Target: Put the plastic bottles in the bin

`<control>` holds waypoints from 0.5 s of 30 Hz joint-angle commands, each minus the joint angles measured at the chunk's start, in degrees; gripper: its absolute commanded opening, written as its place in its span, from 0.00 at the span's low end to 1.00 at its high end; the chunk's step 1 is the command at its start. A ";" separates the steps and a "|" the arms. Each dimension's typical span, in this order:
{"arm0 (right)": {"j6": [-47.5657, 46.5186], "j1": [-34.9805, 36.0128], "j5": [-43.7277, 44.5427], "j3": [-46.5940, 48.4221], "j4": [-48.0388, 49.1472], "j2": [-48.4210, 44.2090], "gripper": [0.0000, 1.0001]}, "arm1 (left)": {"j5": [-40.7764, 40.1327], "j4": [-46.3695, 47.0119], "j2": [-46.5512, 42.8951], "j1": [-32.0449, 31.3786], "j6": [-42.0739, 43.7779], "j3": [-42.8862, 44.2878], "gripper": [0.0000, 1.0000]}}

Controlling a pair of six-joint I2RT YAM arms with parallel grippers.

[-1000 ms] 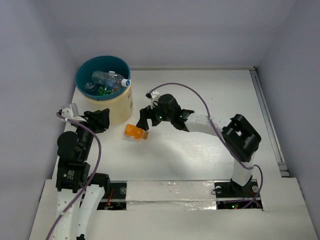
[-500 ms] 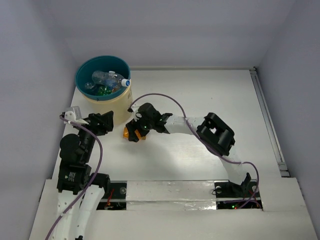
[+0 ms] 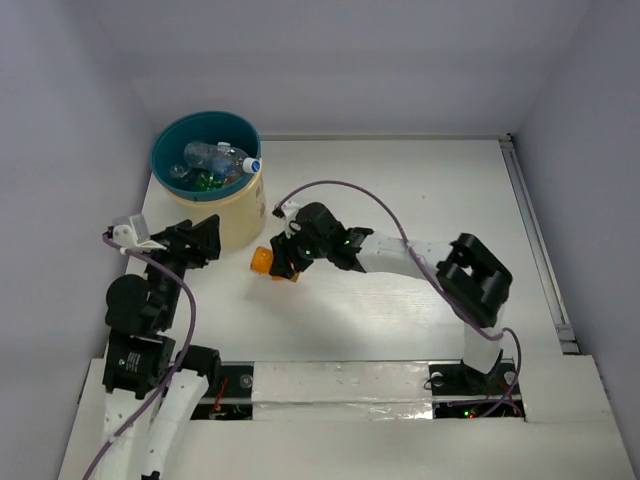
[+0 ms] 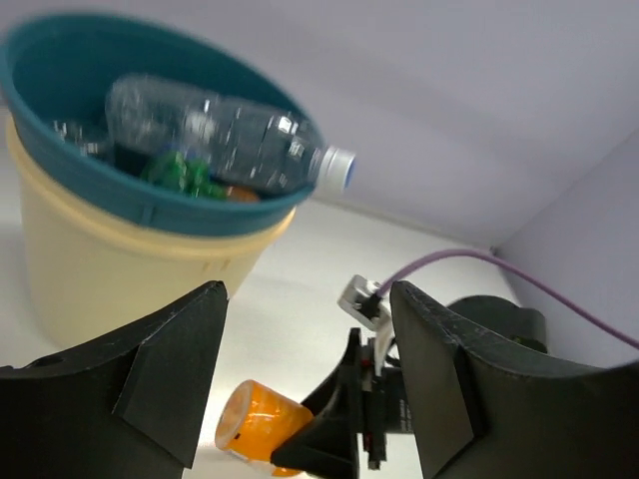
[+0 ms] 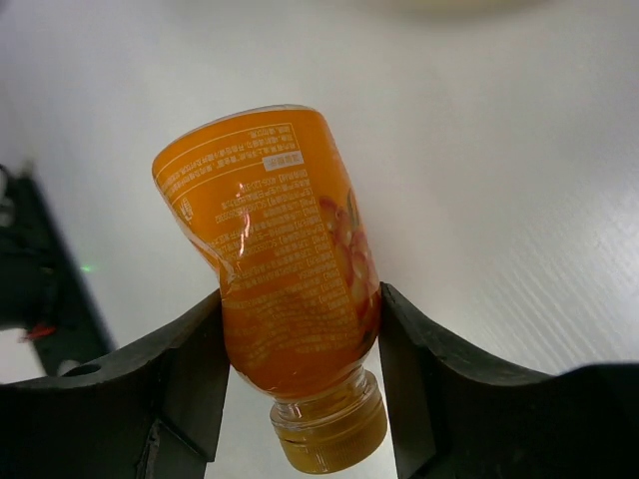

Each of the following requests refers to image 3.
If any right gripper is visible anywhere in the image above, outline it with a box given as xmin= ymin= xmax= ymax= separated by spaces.
xmin=270 ymin=220 xmax=331 ymax=278

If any small orange juice bottle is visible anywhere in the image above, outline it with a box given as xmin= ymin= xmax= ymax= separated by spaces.
xmin=250 ymin=246 xmax=299 ymax=282

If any green plastic soda bottle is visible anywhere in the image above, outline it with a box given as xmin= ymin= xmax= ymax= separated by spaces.
xmin=192 ymin=171 xmax=225 ymax=192

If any clear crushed plastic bottle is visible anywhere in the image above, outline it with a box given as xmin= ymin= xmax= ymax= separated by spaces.
xmin=215 ymin=142 xmax=242 ymax=185

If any clear bottle white cap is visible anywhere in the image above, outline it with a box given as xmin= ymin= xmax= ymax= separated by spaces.
xmin=183 ymin=141 xmax=262 ymax=176

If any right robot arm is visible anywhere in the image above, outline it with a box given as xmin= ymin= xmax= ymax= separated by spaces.
xmin=268 ymin=202 xmax=513 ymax=392

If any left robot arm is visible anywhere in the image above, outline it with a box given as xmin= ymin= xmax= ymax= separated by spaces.
xmin=83 ymin=214 xmax=221 ymax=479

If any teal and cream bin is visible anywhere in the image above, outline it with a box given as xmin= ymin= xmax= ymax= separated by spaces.
xmin=149 ymin=111 xmax=266 ymax=249

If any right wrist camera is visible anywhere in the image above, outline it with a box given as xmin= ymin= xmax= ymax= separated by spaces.
xmin=272 ymin=200 xmax=301 ymax=237

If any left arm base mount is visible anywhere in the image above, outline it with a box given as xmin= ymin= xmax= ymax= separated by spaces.
xmin=191 ymin=362 xmax=254 ymax=421

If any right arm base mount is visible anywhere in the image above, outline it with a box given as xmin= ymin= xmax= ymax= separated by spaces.
xmin=423 ymin=362 xmax=525 ymax=420

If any aluminium rail right edge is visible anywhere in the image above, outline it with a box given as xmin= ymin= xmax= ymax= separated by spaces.
xmin=498 ymin=135 xmax=582 ymax=356

